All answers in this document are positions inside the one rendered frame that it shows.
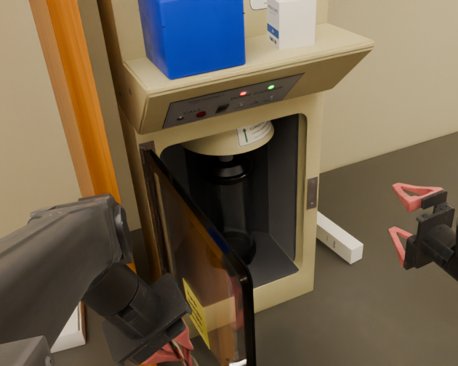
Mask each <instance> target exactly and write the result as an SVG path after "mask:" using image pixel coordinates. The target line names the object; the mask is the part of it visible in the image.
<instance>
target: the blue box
mask: <svg viewBox="0 0 458 366"><path fill-rule="evenodd" d="M138 6H139V11H140V19H141V25H142V34H143V38H144V44H145V53H146V57H147V58H148V59H149V60H150V61H151V62H152V63H153V64H154V65H155V66H156V67H157V68H158V69H159V70H160V71H161V72H162V73H163V74H164V75H165V76H166V77H167V78H168V79H170V80H174V79H177V78H184V77H188V76H194V75H198V74H202V73H208V72H212V71H216V70H222V69H226V68H232V67H236V66H240V65H245V63H246V51H245V32H244V14H245V12H244V0H138Z"/></svg>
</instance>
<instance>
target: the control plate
mask: <svg viewBox="0 0 458 366"><path fill-rule="evenodd" d="M304 74H305V73H301V74H297V75H293V76H287V77H284V78H278V79H274V80H271V81H265V82H262V83H258V84H252V85H248V86H242V87H238V88H235V89H229V90H226V91H220V92H216V93H213V94H207V95H203V96H200V97H194V98H190V99H184V100H180V101H177V102H171V103H170V105H169V109H168V111H167V114H166V117H165V120H164V125H163V127H162V128H163V129H165V128H168V127H172V126H177V125H180V124H184V123H190V122H193V121H198V120H201V119H205V118H211V117H214V116H217V115H222V114H226V113H232V112H235V111H238V110H243V109H247V108H251V107H256V106H259V105H264V104H268V103H271V102H277V101H280V100H283V99H284V97H285V96H286V95H287V94H288V93H289V92H290V91H291V89H292V88H293V87H294V85H295V84H296V83H297V82H298V81H299V80H300V79H301V77H302V76H303V75H304ZM271 85H275V86H274V87H273V88H272V89H268V87H269V86H271ZM241 92H246V94H244V95H239V94H240V93H241ZM271 95H274V97H273V99H272V100H270V99H268V97H269V96H271ZM255 99H259V100H258V103H257V104H256V103H255V102H253V101H254V100H255ZM241 102H244V104H243V107H240V105H238V104H239V103H241ZM227 104H229V106H228V108H227V110H226V111H225V112H222V113H216V111H217V108H218V107H219V106H222V105H227ZM202 111H205V112H206V115H205V116H203V117H200V118H198V117H196V114H197V113H200V112H202ZM179 117H184V118H183V119H182V120H180V121H177V119H178V118H179Z"/></svg>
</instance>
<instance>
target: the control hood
mask: <svg viewBox="0 0 458 366"><path fill-rule="evenodd" d="M374 43H375V42H374V41H373V40H371V39H370V38H366V37H363V36H360V35H358V34H356V33H352V32H350V31H348V30H345V29H342V28H339V27H337V26H334V25H331V24H328V23H324V24H320V25H316V31H315V45H312V46H302V47H297V48H291V49H281V50H279V49H278V48H276V47H275V46H274V45H273V44H271V43H270V42H269V41H268V35H267V34H266V35H261V36H255V37H251V38H245V51H246V63H245V65H240V66H236V67H232V68H226V69H222V70H216V71H212V72H208V73H202V74H198V75H194V76H188V77H184V78H177V79H174V80H170V79H168V78H167V77H166V76H165V75H164V74H163V73H162V72H161V71H160V70H159V69H158V68H157V67H156V66H155V65H154V64H153V63H152V62H151V61H150V60H149V59H148V58H147V57H143V58H139V59H135V60H127V61H124V64H123V68H124V75H125V79H126V87H127V91H128V95H129V103H130V107H131V111H132V119H133V124H134V129H135V130H136V132H137V133H138V134H140V135H143V134H149V133H152V132H155V131H160V130H164V129H163V128H162V127H163V125H164V120H165V117H166V114H167V111H168V109H169V105H170V103H171V102H177V101H180V100H184V99H190V98H194V97H200V96H203V95H207V94H213V93H216V92H222V91H226V90H229V89H235V88H238V87H242V86H248V85H252V84H258V83H262V82H265V81H271V80H274V79H278V78H284V77H287V76H293V75H297V74H301V73H305V74H304V75H303V76H302V77H301V79H300V80H299V81H298V82H297V83H296V84H295V85H294V87H293V88H292V89H291V91H290V92H289V93H288V94H287V95H286V96H285V97H284V99H283V100H280V101H277V102H281V101H284V100H288V99H293V98H296V97H302V96H305V95H309V94H314V93H317V92H323V91H326V90H330V89H333V88H334V87H335V86H336V85H337V84H338V83H339V82H340V81H341V80H342V79H343V78H344V77H345V76H346V75H347V74H348V73H349V72H350V71H351V70H352V69H353V68H354V67H355V66H356V65H357V64H358V63H359V62H360V61H361V60H362V59H363V58H364V57H365V56H366V55H367V54H368V53H370V51H371V50H372V49H373V47H374ZM272 103H275V102H271V103H268V104H264V105H269V104H272ZM260 106H263V105H259V106H256V107H260ZM251 108H254V107H251ZM251 108H247V109H243V110H248V109H251ZM239 111H242V110H238V111H235V112H232V113H236V112H239ZM227 114H230V113H226V114H222V115H227ZM218 116H221V115H217V116H214V117H211V118H215V117H218ZM206 119H209V118H205V119H201V120H198V121H202V120H206ZM194 122H197V121H193V122H190V123H194ZM185 124H188V123H184V124H180V125H177V126H181V125H185ZM173 127H176V126H172V127H168V128H165V129H170V128H173Z"/></svg>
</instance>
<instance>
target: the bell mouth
mask: <svg viewBox="0 0 458 366"><path fill-rule="evenodd" d="M273 134H274V128H273V124H272V123H271V121H270V120H269V121H264V122H262V123H256V124H253V125H250V126H245V127H241V128H238V129H233V130H230V131H224V132H221V133H218V134H213V135H210V136H207V137H202V138H198V139H193V140H190V141H187V142H181V143H180V144H181V145H182V146H183V147H184V148H186V149H188V150H190V151H193V152H195V153H200V154H204V155H236V154H241V153H246V152H249V151H252V150H255V149H257V148H258V147H261V146H263V145H264V144H265V143H267V142H268V141H269V140H270V139H271V138H272V136H273Z"/></svg>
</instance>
